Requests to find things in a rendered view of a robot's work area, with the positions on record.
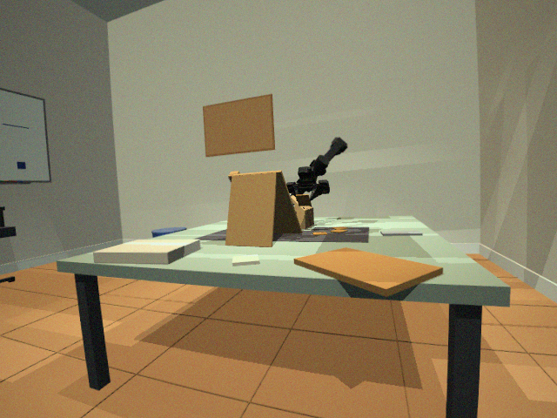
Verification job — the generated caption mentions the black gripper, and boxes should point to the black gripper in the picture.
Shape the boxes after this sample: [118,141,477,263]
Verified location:
[286,175,330,201]

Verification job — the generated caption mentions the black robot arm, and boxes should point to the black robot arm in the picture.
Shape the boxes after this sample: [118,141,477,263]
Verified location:
[297,138,347,185]

